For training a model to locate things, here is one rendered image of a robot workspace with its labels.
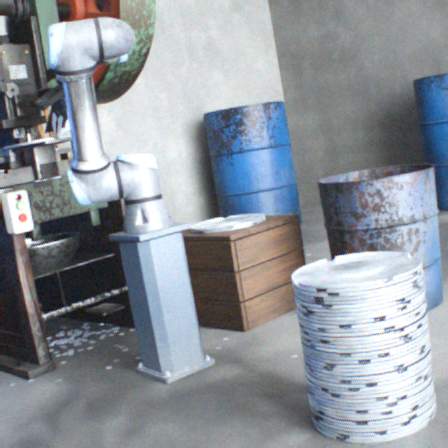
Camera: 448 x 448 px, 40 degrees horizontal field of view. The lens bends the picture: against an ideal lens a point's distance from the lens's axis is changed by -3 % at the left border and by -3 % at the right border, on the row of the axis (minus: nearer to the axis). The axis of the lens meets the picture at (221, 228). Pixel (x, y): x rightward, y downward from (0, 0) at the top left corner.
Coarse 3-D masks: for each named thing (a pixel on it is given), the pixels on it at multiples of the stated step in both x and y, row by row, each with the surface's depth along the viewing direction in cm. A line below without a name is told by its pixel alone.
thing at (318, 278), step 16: (336, 256) 152; (352, 256) 152; (368, 256) 149; (384, 256) 146; (400, 256) 144; (416, 256) 139; (304, 272) 144; (320, 272) 142; (336, 272) 136; (352, 272) 134; (368, 272) 132; (384, 272) 132; (400, 272) 129; (320, 288) 128
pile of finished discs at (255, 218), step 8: (232, 216) 257; (240, 216) 255; (248, 216) 251; (256, 216) 247; (264, 216) 239; (200, 224) 251; (208, 224) 247; (216, 224) 240; (224, 224) 237; (232, 224) 236; (240, 224) 230; (248, 224) 236; (256, 224) 234; (200, 232) 235; (208, 232) 231
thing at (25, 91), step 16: (16, 48) 229; (16, 64) 229; (32, 64) 234; (16, 80) 229; (32, 80) 234; (0, 96) 227; (16, 96) 226; (32, 96) 231; (0, 112) 230; (16, 112) 227; (32, 112) 231
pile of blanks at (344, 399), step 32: (352, 288) 125; (384, 288) 124; (416, 288) 130; (320, 320) 131; (352, 320) 127; (384, 320) 127; (416, 320) 131; (320, 352) 131; (352, 352) 127; (384, 352) 126; (416, 352) 129; (320, 384) 134; (352, 384) 130; (384, 384) 127; (416, 384) 129; (320, 416) 137; (352, 416) 130; (384, 416) 128; (416, 416) 130
